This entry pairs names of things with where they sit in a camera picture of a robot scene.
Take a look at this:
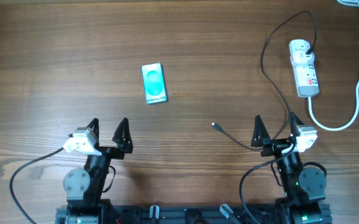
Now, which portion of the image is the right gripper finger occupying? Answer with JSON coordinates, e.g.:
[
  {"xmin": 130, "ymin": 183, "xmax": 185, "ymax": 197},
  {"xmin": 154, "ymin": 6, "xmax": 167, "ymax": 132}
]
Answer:
[
  {"xmin": 289, "ymin": 112, "xmax": 304, "ymax": 136},
  {"xmin": 251, "ymin": 115, "xmax": 271, "ymax": 147}
]

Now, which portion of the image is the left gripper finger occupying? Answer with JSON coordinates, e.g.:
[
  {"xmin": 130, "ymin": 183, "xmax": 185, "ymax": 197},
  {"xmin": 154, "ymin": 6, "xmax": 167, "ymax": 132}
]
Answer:
[
  {"xmin": 87, "ymin": 118, "xmax": 99, "ymax": 146},
  {"xmin": 112, "ymin": 118, "xmax": 133, "ymax": 153}
]

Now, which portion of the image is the Galaxy S25 smartphone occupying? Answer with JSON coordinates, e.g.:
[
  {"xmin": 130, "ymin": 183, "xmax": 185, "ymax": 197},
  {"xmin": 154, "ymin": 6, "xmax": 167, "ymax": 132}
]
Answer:
[{"xmin": 141, "ymin": 63, "xmax": 167, "ymax": 105}]

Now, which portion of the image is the black USB charging cable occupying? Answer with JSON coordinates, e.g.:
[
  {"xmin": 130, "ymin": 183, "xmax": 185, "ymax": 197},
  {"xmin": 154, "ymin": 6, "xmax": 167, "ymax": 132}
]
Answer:
[{"xmin": 211, "ymin": 11, "xmax": 319, "ymax": 152}]

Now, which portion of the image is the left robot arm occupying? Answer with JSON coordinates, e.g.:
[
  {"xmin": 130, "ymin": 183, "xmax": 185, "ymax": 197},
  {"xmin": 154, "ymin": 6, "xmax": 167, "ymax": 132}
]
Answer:
[{"xmin": 55, "ymin": 118, "xmax": 133, "ymax": 224}]

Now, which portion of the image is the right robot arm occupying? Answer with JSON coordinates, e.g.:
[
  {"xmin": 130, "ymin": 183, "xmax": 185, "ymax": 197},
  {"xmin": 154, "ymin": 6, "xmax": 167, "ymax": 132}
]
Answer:
[{"xmin": 251, "ymin": 113, "xmax": 332, "ymax": 223}]

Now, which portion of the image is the white USB charger plug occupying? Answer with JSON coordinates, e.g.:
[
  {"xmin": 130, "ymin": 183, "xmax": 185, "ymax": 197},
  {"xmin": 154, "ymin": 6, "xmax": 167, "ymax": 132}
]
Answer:
[{"xmin": 291, "ymin": 50, "xmax": 315, "ymax": 67}]

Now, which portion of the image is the white power strip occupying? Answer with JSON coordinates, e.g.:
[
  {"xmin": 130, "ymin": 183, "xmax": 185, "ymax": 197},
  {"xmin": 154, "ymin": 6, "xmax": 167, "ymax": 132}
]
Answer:
[{"xmin": 289, "ymin": 39, "xmax": 319, "ymax": 98}]

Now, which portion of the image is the right black camera cable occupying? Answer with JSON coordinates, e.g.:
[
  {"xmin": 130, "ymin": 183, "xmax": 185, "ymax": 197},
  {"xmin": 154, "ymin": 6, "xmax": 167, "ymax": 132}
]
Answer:
[{"xmin": 239, "ymin": 136, "xmax": 297, "ymax": 224}]

